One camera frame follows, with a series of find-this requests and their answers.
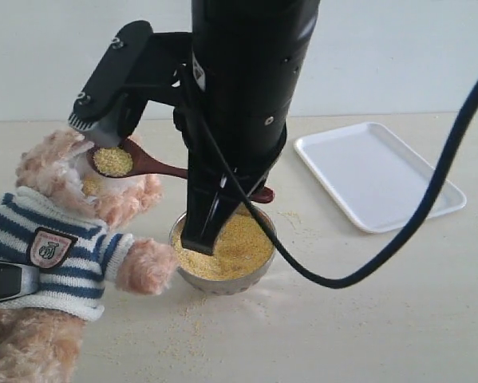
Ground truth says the round metal bowl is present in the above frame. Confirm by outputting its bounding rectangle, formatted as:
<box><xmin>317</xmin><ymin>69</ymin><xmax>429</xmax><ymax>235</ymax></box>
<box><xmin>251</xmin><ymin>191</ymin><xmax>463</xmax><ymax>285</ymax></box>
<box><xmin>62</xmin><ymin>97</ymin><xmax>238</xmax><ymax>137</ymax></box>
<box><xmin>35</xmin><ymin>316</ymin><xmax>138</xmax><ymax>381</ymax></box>
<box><xmin>169</xmin><ymin>207</ymin><xmax>276</xmax><ymax>295</ymax></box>

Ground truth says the white rectangular plastic tray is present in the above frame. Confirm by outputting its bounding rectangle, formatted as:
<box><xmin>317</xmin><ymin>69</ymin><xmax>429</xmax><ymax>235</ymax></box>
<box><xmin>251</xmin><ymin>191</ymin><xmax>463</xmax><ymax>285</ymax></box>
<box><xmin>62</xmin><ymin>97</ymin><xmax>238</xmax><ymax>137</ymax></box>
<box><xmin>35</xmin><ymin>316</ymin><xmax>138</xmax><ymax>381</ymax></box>
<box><xmin>293</xmin><ymin>121</ymin><xmax>468</xmax><ymax>235</ymax></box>

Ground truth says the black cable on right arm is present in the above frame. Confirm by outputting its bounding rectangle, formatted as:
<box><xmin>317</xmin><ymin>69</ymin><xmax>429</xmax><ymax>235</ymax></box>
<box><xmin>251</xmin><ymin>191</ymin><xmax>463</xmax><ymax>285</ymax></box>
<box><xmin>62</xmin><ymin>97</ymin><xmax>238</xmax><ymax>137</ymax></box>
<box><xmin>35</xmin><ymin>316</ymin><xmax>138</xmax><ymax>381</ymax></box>
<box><xmin>174</xmin><ymin>53</ymin><xmax>478</xmax><ymax>289</ymax></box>

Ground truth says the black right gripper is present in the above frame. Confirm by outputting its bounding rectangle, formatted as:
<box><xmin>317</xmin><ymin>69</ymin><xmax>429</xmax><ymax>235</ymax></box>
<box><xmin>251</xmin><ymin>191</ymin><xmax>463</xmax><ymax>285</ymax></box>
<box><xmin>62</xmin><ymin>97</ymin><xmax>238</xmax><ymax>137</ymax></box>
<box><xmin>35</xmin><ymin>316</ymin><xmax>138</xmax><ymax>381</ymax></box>
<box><xmin>68</xmin><ymin>21</ymin><xmax>289</xmax><ymax>255</ymax></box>

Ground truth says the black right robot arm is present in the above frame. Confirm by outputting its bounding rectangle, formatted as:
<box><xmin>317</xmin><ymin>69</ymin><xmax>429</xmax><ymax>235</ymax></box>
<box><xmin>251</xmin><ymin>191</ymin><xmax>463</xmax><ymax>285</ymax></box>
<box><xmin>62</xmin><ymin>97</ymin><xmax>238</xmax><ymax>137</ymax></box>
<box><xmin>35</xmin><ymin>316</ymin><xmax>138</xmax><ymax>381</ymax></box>
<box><xmin>69</xmin><ymin>1</ymin><xmax>319</xmax><ymax>255</ymax></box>

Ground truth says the beige teddy bear striped sweater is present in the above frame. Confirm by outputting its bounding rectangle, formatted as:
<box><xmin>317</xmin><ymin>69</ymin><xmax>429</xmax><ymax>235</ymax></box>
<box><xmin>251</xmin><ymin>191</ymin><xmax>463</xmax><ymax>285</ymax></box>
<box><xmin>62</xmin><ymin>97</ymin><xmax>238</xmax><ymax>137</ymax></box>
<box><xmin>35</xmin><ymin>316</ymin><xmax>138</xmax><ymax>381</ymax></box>
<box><xmin>0</xmin><ymin>130</ymin><xmax>179</xmax><ymax>382</ymax></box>

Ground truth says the dark red wooden spoon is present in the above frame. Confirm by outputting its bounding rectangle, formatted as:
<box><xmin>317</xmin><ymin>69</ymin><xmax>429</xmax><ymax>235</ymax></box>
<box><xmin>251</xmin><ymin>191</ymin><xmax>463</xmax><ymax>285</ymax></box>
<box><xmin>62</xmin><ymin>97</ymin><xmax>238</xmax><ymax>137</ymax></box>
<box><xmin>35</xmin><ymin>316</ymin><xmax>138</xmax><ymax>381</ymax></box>
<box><xmin>85</xmin><ymin>137</ymin><xmax>275</xmax><ymax>203</ymax></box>

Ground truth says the yellow millet grain in bowl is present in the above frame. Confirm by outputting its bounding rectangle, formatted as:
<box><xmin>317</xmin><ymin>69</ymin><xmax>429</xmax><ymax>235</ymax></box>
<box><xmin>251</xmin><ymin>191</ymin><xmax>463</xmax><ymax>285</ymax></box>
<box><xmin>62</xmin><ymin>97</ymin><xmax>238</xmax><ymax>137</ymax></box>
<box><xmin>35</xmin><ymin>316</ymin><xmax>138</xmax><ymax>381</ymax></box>
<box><xmin>172</xmin><ymin>214</ymin><xmax>274</xmax><ymax>281</ymax></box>

